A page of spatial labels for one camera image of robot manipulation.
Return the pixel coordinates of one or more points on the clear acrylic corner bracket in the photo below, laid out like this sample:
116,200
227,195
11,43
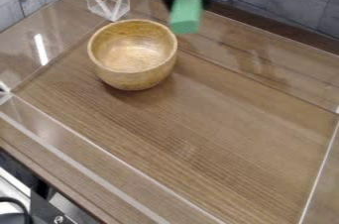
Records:
108,9

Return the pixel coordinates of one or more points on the wooden bowl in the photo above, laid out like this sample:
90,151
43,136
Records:
134,53

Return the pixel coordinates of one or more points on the green rectangular block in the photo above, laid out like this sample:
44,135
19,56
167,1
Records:
186,16

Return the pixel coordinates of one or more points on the black metal table bracket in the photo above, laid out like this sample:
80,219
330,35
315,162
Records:
51,208

